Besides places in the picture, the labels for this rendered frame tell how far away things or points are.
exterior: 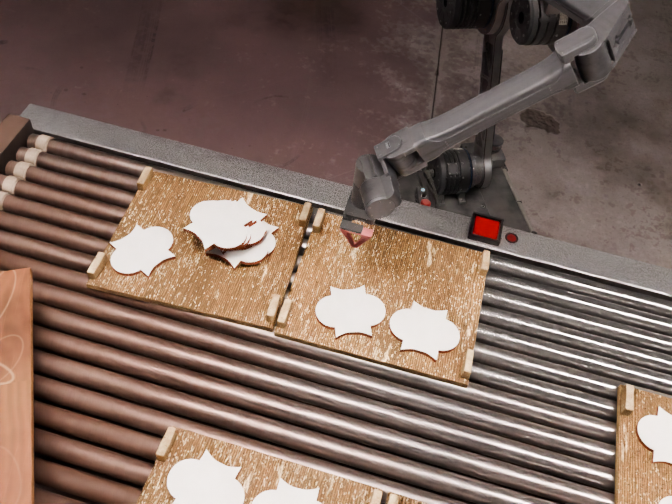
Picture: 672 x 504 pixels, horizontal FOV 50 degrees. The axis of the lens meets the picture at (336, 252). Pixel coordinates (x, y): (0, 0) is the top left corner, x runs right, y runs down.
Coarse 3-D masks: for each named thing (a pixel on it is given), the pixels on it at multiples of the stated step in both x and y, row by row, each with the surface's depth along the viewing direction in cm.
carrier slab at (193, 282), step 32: (160, 192) 168; (192, 192) 169; (224, 192) 170; (128, 224) 162; (160, 224) 162; (288, 224) 165; (192, 256) 158; (288, 256) 160; (96, 288) 151; (128, 288) 151; (160, 288) 152; (192, 288) 152; (224, 288) 153; (256, 288) 154; (224, 320) 150; (256, 320) 149
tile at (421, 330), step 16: (416, 304) 153; (400, 320) 150; (416, 320) 151; (432, 320) 151; (448, 320) 151; (400, 336) 148; (416, 336) 148; (432, 336) 149; (448, 336) 149; (416, 352) 147; (432, 352) 146
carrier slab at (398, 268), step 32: (320, 256) 160; (352, 256) 161; (384, 256) 162; (416, 256) 163; (448, 256) 163; (480, 256) 164; (320, 288) 155; (352, 288) 156; (384, 288) 157; (416, 288) 157; (448, 288) 158; (480, 288) 159; (288, 320) 149; (384, 320) 151; (352, 352) 146; (384, 352) 147; (448, 352) 148
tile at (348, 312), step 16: (336, 288) 154; (320, 304) 151; (336, 304) 152; (352, 304) 152; (368, 304) 152; (320, 320) 149; (336, 320) 149; (352, 320) 149; (368, 320) 150; (336, 336) 147; (368, 336) 148
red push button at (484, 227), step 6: (474, 222) 172; (480, 222) 172; (486, 222) 172; (492, 222) 172; (498, 222) 172; (474, 228) 170; (480, 228) 170; (486, 228) 171; (492, 228) 171; (498, 228) 171; (480, 234) 169; (486, 234) 169; (492, 234) 170
